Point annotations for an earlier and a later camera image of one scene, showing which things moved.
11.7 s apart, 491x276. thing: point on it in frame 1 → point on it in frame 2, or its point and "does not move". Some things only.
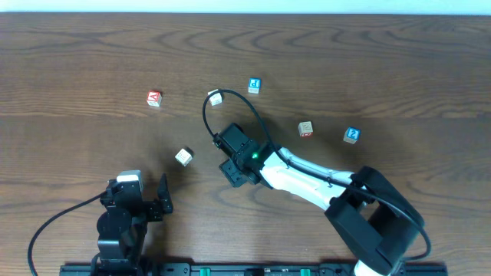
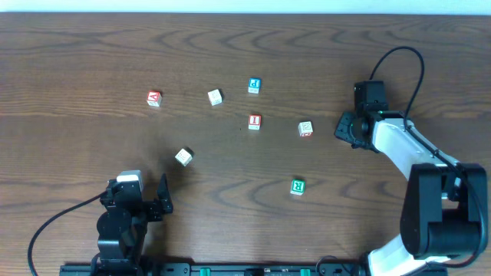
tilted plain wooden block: (185, 156) does not move
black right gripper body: (232, 172) → (343, 128)
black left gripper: (154, 209) does not move
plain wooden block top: (215, 98) does not move
